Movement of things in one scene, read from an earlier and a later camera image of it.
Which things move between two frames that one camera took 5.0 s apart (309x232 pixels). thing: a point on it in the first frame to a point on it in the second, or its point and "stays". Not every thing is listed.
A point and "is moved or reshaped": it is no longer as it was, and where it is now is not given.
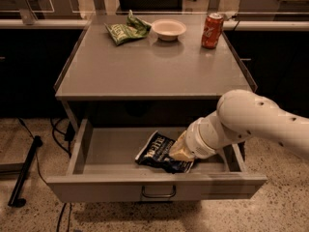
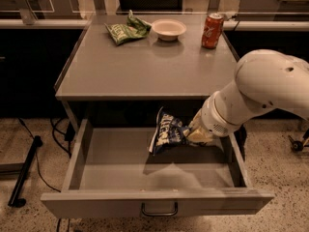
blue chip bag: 154,153 to 169,131
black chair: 130,2 stays
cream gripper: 197,142 to 212,119
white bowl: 168,29 stays
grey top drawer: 103,167 is moved or reshaped
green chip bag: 134,28 stays
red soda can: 211,31 stays
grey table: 149,81 stays
